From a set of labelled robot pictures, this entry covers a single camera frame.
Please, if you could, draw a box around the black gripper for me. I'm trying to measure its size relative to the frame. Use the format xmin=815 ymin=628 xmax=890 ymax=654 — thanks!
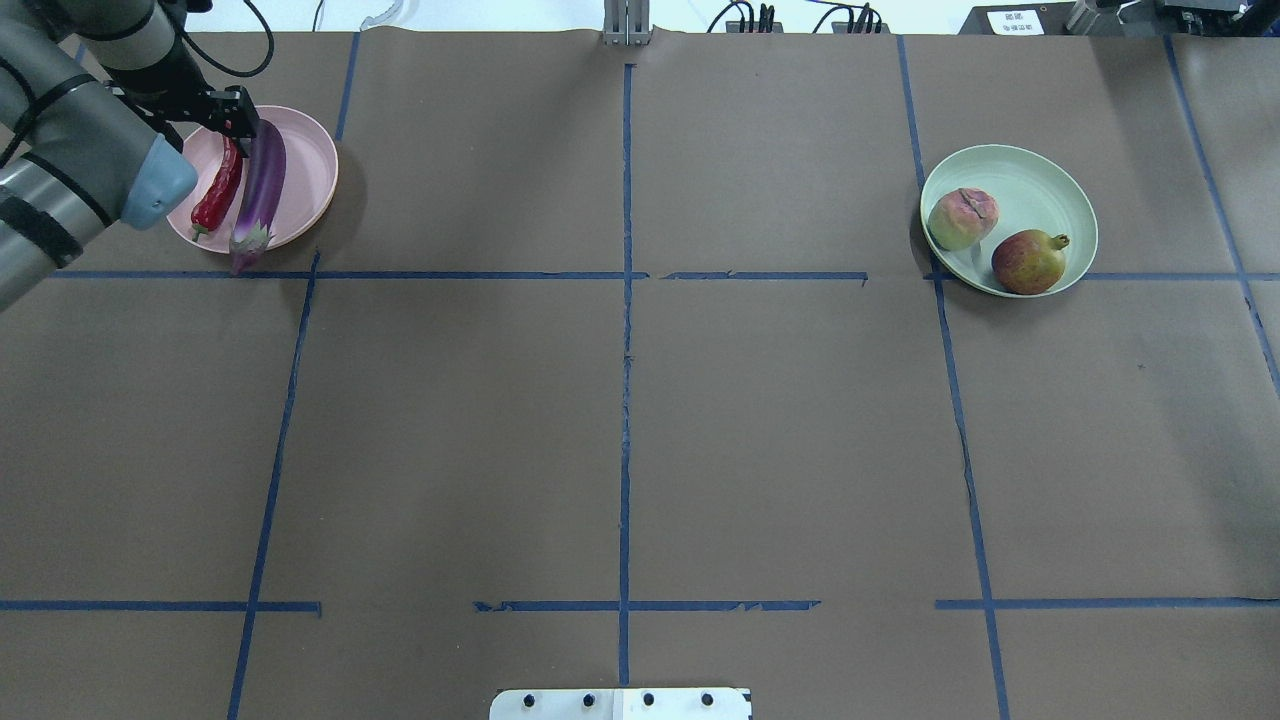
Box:
xmin=105 ymin=60 xmax=260 ymax=151

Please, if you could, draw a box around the purple eggplant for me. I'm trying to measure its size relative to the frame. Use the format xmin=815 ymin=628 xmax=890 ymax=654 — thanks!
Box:
xmin=229 ymin=119 xmax=287 ymax=275

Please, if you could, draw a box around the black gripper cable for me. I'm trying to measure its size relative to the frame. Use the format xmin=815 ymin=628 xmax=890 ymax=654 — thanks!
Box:
xmin=170 ymin=0 xmax=276 ymax=79

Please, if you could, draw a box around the aluminium frame post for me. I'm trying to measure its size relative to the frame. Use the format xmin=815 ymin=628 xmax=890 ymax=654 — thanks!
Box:
xmin=602 ymin=0 xmax=653 ymax=47

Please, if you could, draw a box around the red chili pepper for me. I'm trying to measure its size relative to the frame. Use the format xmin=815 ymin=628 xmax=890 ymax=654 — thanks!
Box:
xmin=189 ymin=137 xmax=244 ymax=242

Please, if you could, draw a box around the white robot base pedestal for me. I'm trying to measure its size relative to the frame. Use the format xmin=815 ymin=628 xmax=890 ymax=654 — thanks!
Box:
xmin=488 ymin=687 xmax=755 ymax=719

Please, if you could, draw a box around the green pink peach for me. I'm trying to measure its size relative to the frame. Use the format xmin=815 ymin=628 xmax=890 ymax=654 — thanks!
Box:
xmin=925 ymin=187 xmax=1000 ymax=251

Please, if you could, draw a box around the pink plate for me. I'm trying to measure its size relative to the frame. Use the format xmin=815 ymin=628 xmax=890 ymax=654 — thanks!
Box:
xmin=166 ymin=105 xmax=339 ymax=255

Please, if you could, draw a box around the light green plate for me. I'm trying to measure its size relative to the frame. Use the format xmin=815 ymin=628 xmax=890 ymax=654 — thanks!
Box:
xmin=920 ymin=143 xmax=1100 ymax=299

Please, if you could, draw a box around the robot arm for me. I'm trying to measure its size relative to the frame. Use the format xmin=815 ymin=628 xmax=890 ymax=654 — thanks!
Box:
xmin=1 ymin=1 xmax=260 ymax=307

